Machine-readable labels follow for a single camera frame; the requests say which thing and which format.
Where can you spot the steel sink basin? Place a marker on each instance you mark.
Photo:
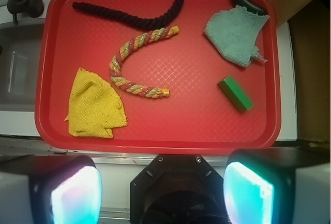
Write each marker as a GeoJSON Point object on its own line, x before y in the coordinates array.
{"type": "Point", "coordinates": [20, 54]}

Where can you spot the brown cardboard box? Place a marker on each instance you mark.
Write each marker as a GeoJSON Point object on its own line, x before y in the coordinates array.
{"type": "Point", "coordinates": [309, 26]}

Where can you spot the yellow knitted cloth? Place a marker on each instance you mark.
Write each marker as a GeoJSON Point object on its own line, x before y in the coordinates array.
{"type": "Point", "coordinates": [95, 108]}

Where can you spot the black curved object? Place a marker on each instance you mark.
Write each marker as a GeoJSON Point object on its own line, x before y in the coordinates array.
{"type": "Point", "coordinates": [251, 7]}

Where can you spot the red plastic tray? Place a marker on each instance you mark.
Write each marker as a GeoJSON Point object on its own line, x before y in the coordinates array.
{"type": "Point", "coordinates": [197, 117]}

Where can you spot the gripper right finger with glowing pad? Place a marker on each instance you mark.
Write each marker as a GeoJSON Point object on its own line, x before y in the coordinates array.
{"type": "Point", "coordinates": [278, 185]}

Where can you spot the green rectangular block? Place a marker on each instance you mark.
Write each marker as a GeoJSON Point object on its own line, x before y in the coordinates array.
{"type": "Point", "coordinates": [235, 94]}

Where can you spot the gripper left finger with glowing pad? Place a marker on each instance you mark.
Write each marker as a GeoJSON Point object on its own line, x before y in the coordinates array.
{"type": "Point", "coordinates": [50, 189]}

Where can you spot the teal knitted cloth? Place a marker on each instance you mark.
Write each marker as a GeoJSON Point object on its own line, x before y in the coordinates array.
{"type": "Point", "coordinates": [234, 34]}

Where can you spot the black faucet clamp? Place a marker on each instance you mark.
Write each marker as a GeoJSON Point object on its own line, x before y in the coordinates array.
{"type": "Point", "coordinates": [33, 8]}

